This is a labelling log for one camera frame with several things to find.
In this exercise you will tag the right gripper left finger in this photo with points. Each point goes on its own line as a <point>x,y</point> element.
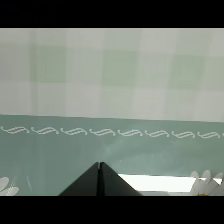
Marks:
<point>87,184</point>

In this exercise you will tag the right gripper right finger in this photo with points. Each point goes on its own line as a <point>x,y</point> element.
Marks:
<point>113,184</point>

